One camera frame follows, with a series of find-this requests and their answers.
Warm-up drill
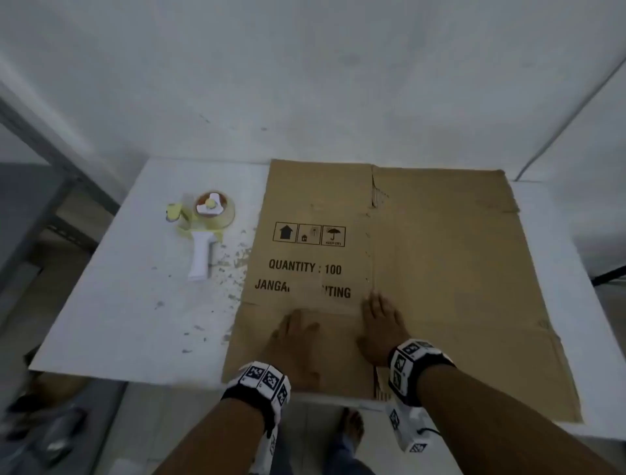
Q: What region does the person's left hand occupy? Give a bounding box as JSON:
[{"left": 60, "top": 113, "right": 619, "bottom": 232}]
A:
[{"left": 259, "top": 309, "right": 323, "bottom": 392}]

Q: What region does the person's right hand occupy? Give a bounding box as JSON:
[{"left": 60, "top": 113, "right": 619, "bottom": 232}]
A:
[{"left": 355, "top": 291, "right": 417, "bottom": 368}]

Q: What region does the brown cardboard box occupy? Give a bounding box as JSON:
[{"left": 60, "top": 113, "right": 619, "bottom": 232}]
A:
[{"left": 220, "top": 159, "right": 583, "bottom": 424}]

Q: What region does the yellow white tape dispenser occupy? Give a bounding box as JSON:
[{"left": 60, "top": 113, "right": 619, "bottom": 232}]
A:
[{"left": 165, "top": 189, "right": 237, "bottom": 283}]

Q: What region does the clear tape roll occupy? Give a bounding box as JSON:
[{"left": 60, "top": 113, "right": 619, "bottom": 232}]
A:
[{"left": 188, "top": 191, "right": 237, "bottom": 231}]

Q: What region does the person's left forearm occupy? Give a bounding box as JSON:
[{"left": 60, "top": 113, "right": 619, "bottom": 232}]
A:
[{"left": 151, "top": 397, "right": 267, "bottom": 475}]

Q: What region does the person's right forearm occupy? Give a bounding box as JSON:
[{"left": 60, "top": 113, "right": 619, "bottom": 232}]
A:
[{"left": 415, "top": 364, "right": 619, "bottom": 475}]

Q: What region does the person's foot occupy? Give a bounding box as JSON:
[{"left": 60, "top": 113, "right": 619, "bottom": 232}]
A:
[{"left": 337, "top": 407, "right": 366, "bottom": 447}]

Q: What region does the person's jeans leg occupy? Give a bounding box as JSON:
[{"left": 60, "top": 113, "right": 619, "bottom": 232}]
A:
[{"left": 324, "top": 435, "right": 374, "bottom": 475}]

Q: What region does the black marker wristband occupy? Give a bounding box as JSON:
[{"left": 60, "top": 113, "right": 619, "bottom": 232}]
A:
[
  {"left": 220, "top": 361, "right": 292, "bottom": 439},
  {"left": 387, "top": 339, "right": 456, "bottom": 408}
]

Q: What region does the small brown carton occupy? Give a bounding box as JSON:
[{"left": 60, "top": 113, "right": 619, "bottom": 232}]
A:
[{"left": 29, "top": 373, "right": 91, "bottom": 407}]

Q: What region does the grey metal shelf rack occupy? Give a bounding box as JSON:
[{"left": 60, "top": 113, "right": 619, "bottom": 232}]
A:
[{"left": 0, "top": 95, "right": 123, "bottom": 314}]

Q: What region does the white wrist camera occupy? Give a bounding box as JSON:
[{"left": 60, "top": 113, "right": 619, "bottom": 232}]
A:
[
  {"left": 253, "top": 424, "right": 280, "bottom": 475},
  {"left": 385, "top": 399, "right": 435, "bottom": 455}
]

